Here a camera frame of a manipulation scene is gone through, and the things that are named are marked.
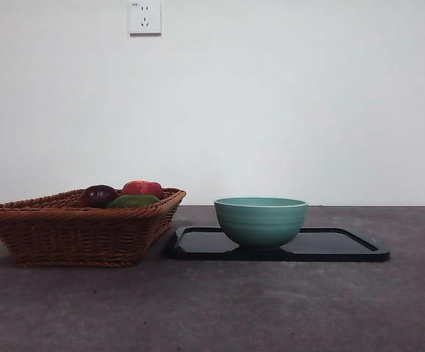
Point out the dark rectangular tray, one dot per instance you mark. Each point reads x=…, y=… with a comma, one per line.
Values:
x=326, y=247

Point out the dark purple fruit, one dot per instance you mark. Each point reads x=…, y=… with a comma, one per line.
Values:
x=96, y=196

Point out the teal ribbed bowl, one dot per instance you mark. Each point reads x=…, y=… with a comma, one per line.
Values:
x=260, y=223

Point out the red fruit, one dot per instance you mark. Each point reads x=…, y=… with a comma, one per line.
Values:
x=142, y=188

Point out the white wall socket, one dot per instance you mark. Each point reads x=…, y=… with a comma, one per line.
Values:
x=145, y=18

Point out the brown wicker basket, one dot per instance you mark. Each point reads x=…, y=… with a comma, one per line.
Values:
x=72, y=234

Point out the green fruit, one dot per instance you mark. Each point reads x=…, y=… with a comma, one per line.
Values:
x=133, y=201

